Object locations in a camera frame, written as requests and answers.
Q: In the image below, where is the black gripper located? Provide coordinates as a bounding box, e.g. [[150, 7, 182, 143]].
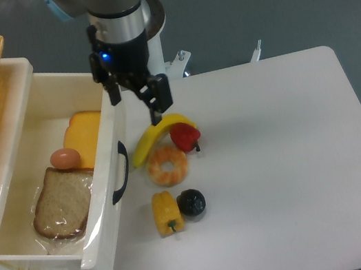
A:
[[86, 25, 173, 126]]

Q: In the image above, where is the white drawer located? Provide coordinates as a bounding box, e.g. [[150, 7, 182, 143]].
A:
[[0, 73, 129, 270]]

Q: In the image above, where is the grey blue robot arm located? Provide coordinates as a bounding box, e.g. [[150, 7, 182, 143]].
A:
[[45, 0, 173, 125]]

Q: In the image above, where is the yellow banana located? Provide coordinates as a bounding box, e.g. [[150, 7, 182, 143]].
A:
[[132, 113, 197, 168]]

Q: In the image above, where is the orange cheese slice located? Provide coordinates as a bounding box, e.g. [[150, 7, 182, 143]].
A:
[[63, 111, 101, 169]]

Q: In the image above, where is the red bell pepper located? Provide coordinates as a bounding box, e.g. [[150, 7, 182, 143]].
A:
[[169, 123, 201, 153]]

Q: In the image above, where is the brown egg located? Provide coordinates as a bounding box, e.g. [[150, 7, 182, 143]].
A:
[[50, 148, 81, 170]]

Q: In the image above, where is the black round fruit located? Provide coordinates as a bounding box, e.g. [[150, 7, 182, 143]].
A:
[[176, 189, 206, 217]]

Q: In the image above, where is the yellow bell pepper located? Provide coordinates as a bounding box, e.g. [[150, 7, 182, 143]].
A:
[[152, 191, 185, 237]]

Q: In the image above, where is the brown bread slice in plastic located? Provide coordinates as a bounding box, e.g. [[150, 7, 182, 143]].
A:
[[33, 167, 94, 240]]

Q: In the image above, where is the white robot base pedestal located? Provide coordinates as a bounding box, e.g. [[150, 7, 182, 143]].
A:
[[141, 0, 192, 80]]

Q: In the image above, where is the orange shrimp ring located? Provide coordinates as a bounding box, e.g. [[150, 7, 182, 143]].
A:
[[143, 142, 192, 191]]

